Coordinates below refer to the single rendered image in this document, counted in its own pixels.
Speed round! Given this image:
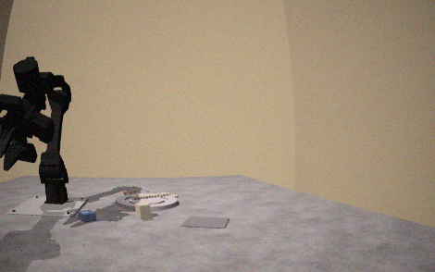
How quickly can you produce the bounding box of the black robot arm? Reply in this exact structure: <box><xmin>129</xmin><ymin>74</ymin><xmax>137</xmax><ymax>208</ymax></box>
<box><xmin>13</xmin><ymin>56</ymin><xmax>71</xmax><ymax>204</ymax></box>

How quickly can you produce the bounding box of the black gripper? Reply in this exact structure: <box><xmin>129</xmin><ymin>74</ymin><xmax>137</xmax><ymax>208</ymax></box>
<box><xmin>0</xmin><ymin>94</ymin><xmax>40</xmax><ymax>171</ymax></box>

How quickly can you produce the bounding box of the blue rectangular block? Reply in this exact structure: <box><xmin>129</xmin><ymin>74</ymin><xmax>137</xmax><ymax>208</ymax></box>
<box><xmin>78</xmin><ymin>209</ymin><xmax>96</xmax><ymax>222</ymax></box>

